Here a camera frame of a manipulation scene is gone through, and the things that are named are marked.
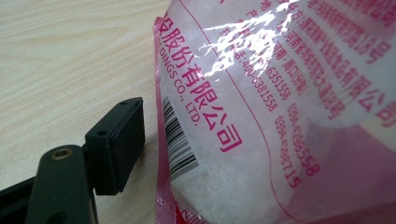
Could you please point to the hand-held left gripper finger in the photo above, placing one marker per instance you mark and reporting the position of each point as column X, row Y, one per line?
column 116, row 146

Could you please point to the pink and white plastic bag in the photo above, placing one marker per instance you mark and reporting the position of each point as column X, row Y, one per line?
column 249, row 124

